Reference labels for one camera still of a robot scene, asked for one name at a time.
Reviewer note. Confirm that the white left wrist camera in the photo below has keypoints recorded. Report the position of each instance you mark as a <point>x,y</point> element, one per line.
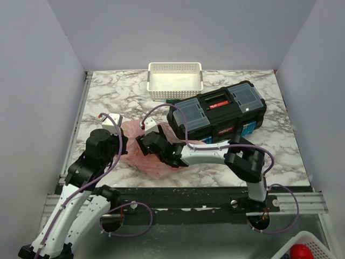
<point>108,124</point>

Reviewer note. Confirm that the white basket bottom right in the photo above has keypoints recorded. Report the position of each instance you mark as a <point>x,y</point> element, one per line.
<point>317,248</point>

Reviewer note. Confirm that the black toolbox clear lids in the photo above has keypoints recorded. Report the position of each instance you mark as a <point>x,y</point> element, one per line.
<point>214,116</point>

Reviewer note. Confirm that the pink plastic bag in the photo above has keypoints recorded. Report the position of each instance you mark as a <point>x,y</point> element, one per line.
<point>149,164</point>

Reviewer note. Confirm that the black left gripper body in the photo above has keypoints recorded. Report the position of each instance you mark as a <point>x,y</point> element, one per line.
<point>124,150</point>

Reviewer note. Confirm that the green handled screwdriver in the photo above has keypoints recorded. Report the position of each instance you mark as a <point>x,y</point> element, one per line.
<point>168,101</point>

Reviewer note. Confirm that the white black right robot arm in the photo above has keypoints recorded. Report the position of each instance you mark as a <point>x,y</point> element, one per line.
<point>243,158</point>

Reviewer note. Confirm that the white perforated plastic basket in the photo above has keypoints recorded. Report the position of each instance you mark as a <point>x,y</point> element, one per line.
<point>179,80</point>

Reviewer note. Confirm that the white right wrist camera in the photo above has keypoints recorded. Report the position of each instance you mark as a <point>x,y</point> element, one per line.
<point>149,125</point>

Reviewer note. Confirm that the red ball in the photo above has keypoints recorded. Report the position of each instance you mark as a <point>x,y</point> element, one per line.
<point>300,251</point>

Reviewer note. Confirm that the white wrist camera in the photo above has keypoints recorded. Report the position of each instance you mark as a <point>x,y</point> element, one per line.
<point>149,125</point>
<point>108,124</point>

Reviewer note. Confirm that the aluminium rail left edge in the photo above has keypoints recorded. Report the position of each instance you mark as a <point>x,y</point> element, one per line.
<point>76,126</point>

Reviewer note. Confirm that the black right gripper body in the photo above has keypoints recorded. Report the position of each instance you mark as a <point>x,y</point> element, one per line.
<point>145,150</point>

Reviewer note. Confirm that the aluminium rail front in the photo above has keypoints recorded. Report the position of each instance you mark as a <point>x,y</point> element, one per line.
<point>309,203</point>

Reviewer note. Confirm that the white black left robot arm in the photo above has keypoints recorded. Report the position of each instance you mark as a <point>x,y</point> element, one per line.
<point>81,203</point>

